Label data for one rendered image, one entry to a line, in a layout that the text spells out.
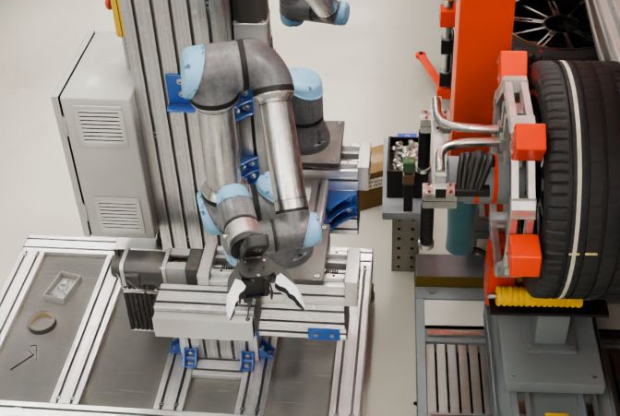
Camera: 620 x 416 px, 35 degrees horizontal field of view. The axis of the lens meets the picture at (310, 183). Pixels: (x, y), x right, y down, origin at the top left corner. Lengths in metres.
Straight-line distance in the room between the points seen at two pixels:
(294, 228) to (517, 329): 1.25
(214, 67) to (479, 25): 1.04
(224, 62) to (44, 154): 2.44
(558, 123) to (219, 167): 0.85
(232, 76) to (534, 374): 1.45
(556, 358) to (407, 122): 1.68
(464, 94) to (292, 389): 1.05
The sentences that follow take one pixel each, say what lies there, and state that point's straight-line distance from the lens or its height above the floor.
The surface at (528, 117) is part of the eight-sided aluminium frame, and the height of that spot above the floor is 1.12.
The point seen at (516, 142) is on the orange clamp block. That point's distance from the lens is 2.46.
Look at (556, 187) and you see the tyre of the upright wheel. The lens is 2.49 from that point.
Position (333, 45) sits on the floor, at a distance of 5.09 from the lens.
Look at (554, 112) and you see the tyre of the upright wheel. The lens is 2.54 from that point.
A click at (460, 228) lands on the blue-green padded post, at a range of 3.01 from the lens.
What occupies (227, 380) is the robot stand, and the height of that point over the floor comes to 0.21.
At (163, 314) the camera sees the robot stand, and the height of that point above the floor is 0.73.
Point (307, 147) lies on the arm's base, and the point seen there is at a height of 0.85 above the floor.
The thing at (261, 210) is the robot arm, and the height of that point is 1.01.
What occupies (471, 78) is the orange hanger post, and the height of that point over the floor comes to 0.94.
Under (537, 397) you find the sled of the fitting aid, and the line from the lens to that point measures 3.18.
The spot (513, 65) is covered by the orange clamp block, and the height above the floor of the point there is 1.10.
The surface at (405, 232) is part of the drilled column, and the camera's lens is 3.60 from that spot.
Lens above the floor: 2.56
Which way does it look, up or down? 38 degrees down
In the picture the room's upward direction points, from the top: 3 degrees counter-clockwise
